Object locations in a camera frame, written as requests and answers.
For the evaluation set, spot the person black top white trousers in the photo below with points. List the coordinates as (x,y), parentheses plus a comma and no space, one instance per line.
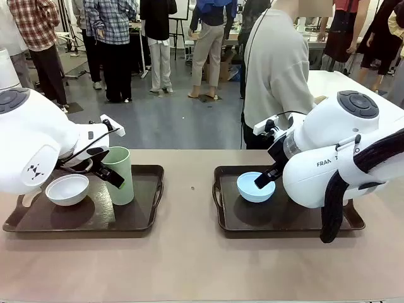
(159,31)

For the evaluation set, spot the white background desk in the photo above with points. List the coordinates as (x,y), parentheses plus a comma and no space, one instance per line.
(315,42)

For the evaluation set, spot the person in red plaid shirt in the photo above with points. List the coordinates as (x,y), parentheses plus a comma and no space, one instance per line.
(38,28)

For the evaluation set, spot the cardboard box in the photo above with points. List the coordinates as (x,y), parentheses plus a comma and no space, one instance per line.
(224,67)

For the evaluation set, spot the dark brown tray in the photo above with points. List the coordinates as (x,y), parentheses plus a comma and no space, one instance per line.
(252,217)
(135,214)

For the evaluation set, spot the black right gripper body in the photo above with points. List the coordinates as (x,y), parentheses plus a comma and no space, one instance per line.
(278,153)

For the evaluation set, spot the person in black dress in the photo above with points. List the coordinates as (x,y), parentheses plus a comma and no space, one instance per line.
(382,41)

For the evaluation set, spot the person in beige shirt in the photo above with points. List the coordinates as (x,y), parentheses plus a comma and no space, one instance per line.
(274,79)

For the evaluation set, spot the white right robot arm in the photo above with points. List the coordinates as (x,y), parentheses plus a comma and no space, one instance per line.
(315,176)

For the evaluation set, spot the person blue jacket khaki trousers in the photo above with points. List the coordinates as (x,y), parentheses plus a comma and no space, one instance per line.
(206,47)

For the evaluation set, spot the person black trousers white shoes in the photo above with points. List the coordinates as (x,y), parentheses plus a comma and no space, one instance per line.
(93,63)

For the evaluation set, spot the light green cup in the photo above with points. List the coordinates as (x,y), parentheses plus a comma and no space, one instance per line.
(123,164)

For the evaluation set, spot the white stand with black tripod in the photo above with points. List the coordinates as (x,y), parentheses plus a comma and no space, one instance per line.
(71,38)

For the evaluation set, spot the light blue bowl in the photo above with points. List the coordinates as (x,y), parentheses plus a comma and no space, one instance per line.
(249,189)

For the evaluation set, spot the person in dark red skirt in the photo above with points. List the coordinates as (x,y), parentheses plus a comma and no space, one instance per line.
(341,34)

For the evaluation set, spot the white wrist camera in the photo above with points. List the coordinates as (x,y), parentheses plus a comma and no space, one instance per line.
(112,124)
(263,126)

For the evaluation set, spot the person in yellow top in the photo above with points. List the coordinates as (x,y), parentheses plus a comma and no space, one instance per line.
(397,28)

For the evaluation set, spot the person in blue plaid shirt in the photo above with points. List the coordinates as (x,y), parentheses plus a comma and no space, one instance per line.
(113,47)

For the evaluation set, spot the white cylindrical air purifier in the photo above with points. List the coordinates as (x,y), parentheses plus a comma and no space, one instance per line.
(7,69)

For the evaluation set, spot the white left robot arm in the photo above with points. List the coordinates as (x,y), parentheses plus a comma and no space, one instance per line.
(31,132)

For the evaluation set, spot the person white shirt grey trousers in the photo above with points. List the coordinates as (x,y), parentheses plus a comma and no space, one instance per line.
(12,38)

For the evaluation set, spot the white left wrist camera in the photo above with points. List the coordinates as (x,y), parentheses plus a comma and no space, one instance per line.
(112,124)

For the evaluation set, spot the white bowl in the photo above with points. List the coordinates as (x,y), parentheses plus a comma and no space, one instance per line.
(67,192)

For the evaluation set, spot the black easel stand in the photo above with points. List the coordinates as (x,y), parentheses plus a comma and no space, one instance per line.
(180,34)

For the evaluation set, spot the person in dark clothes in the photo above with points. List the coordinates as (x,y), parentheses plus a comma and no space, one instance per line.
(252,19)

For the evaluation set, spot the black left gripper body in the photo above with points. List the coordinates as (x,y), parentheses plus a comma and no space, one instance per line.
(100,165)

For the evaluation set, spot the person's right hand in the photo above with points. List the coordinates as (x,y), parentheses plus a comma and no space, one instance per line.
(319,100)

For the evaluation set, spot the black floor mat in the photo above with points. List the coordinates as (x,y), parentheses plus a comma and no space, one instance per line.
(75,107)

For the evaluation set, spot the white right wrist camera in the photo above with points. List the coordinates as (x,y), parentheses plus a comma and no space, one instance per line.
(263,126)

